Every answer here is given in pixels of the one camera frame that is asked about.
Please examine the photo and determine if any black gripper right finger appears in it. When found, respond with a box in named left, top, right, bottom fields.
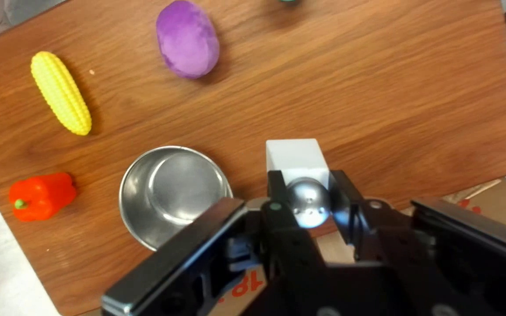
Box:
left=329, top=169, right=422, bottom=267

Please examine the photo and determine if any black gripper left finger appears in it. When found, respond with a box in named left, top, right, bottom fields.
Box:
left=263, top=169, right=326, bottom=267

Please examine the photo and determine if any white shaker with silver cap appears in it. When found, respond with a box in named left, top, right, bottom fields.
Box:
left=264, top=137, right=333, bottom=230

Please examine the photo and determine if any silver metal bowl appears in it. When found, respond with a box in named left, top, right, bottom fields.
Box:
left=119, top=144, right=236, bottom=253

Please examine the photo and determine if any brown cardboard board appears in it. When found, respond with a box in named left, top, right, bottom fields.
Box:
left=208, top=176, right=506, bottom=316

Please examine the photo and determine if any purple plush toy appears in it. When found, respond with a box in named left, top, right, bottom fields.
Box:
left=155, top=0, right=222, bottom=81

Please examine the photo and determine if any red toy bell pepper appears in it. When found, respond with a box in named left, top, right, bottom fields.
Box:
left=8, top=170, right=82, bottom=225

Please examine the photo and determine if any yellow toy corn cob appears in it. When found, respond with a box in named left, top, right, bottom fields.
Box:
left=29, top=49, right=96, bottom=139

